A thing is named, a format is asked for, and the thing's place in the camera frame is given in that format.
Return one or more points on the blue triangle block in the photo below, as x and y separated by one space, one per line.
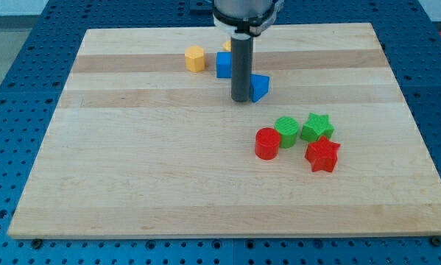
259 86

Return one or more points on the green star block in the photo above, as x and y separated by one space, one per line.
315 127

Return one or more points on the dark grey cylindrical pointer rod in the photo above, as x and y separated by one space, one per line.
241 69

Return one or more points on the yellow block behind rod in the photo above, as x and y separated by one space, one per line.
226 46

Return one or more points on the red star block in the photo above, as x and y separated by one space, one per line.
322 154

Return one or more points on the yellow hexagon block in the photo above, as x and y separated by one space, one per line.
195 58

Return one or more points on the blue cube block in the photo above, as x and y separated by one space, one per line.
223 65

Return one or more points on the green cylinder block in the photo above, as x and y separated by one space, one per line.
288 129

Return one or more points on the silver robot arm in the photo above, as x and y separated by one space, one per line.
244 19

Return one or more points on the red cylinder block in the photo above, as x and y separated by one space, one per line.
267 142

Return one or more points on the wooden board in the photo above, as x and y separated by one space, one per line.
139 147

